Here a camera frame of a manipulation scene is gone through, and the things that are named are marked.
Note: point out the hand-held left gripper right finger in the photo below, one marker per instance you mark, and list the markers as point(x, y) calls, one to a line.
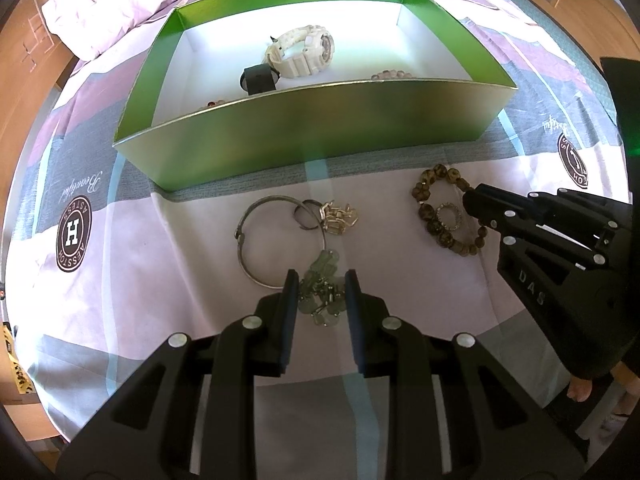
point(354, 310)

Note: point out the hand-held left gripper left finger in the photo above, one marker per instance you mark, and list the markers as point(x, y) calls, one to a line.
point(288, 310)

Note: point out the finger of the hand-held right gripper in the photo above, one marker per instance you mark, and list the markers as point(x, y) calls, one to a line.
point(482, 207)
point(570, 205)

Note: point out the green cardboard box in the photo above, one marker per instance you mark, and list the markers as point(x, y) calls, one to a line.
point(325, 125)

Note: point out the black wrist watch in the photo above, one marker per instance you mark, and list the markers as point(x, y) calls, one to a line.
point(257, 80)

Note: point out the white wrist watch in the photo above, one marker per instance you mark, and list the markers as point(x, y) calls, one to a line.
point(300, 52)

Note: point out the person's right hand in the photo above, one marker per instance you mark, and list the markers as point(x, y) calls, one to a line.
point(581, 389)

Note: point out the silver bangle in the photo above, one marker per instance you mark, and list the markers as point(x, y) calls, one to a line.
point(242, 245)

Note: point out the gold flower keyring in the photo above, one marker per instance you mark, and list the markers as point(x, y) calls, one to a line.
point(340, 217)

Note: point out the pink pillow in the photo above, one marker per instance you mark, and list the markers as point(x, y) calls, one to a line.
point(125, 0)

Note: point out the wooden headboard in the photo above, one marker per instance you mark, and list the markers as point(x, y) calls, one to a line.
point(30, 60)

